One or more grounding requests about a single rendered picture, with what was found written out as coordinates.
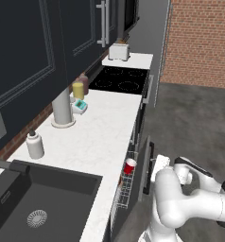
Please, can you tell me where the wire dishwasher rack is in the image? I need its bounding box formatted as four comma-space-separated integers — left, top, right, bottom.
116, 150, 140, 210

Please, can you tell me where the red cup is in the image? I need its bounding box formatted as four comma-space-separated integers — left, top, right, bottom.
123, 158, 138, 176

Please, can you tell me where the brown jar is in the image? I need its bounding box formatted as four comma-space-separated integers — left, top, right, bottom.
78, 73, 90, 95

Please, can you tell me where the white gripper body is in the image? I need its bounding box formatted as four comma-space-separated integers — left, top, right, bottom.
149, 153, 171, 183

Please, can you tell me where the black dishwasher door handle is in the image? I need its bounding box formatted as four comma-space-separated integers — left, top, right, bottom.
143, 141, 156, 196

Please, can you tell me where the dark grey tap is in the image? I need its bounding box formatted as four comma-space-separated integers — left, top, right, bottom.
0, 158, 31, 176

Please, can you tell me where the white paper towel roll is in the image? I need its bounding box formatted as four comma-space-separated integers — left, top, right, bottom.
50, 87, 77, 129

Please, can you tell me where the black sink basin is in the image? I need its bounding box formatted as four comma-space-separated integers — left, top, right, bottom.
0, 159, 104, 242

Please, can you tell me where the white soap dispenser bottle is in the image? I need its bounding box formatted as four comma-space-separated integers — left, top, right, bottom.
26, 129, 45, 161

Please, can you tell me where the silver cupboard handle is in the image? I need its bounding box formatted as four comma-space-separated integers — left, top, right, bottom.
105, 0, 111, 45
96, 0, 107, 48

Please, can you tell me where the grey oven handle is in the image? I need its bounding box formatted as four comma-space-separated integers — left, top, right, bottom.
142, 74, 155, 105

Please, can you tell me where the white toaster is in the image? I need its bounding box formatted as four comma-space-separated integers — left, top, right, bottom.
107, 43, 131, 62

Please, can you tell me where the dark dishwasher door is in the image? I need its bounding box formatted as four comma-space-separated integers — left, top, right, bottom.
136, 135, 157, 203

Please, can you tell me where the black hob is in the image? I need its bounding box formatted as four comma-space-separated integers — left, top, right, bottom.
88, 65, 150, 95

